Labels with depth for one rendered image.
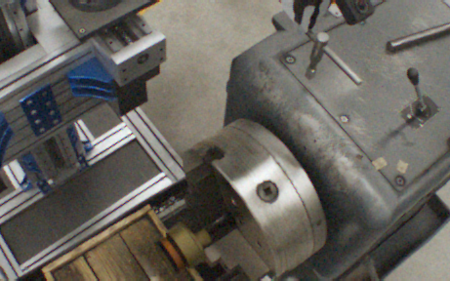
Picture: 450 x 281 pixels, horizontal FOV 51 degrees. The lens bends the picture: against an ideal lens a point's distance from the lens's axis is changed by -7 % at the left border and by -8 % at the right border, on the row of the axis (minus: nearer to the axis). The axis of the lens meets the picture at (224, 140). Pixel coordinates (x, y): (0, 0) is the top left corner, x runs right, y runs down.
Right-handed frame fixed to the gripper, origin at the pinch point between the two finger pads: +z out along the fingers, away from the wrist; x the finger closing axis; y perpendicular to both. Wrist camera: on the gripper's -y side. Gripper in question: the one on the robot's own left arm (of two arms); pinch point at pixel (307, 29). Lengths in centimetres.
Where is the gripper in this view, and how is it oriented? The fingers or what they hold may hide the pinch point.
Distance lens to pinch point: 89.3
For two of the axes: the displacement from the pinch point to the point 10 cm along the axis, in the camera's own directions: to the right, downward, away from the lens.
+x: -7.9, 5.0, -3.5
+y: -6.1, -7.2, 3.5
